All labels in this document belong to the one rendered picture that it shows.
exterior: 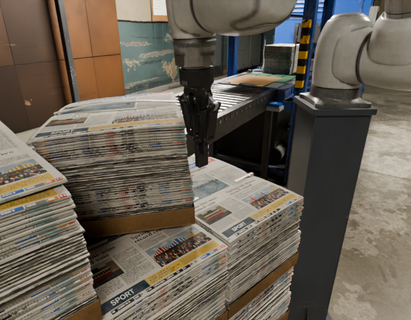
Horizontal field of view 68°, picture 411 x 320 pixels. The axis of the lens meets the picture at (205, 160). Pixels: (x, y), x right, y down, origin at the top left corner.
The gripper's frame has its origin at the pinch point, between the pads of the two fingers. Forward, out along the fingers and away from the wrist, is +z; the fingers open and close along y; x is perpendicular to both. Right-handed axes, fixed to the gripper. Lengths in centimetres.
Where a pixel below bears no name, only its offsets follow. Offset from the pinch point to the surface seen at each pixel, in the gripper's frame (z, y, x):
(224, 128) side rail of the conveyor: 27, -62, 68
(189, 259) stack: 12.1, 15.8, -17.1
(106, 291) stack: 11.1, 12.8, -32.6
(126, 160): -6.2, 3.4, -20.9
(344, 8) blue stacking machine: -29, -158, 375
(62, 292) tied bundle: 1.6, 18.2, -39.3
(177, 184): 0.2, 8.1, -13.2
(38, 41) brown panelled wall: -10, -392, 66
